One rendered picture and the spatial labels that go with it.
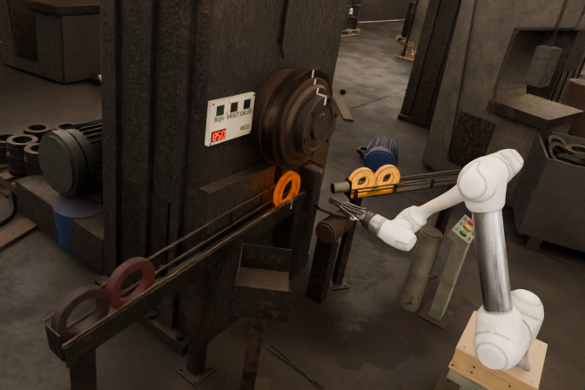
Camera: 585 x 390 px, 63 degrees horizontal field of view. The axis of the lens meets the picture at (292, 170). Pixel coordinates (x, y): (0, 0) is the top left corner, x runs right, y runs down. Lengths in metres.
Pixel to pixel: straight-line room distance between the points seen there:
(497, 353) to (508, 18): 3.18
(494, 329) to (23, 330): 2.07
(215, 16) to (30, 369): 1.69
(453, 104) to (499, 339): 3.12
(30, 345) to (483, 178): 2.08
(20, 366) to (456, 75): 3.92
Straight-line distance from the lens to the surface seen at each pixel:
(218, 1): 1.78
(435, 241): 2.73
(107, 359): 2.49
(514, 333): 1.93
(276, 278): 1.97
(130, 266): 1.70
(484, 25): 4.61
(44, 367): 2.50
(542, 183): 3.90
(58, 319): 1.64
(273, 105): 1.98
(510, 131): 4.53
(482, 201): 1.76
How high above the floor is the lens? 1.80
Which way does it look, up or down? 25 degrees down
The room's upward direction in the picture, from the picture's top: 9 degrees clockwise
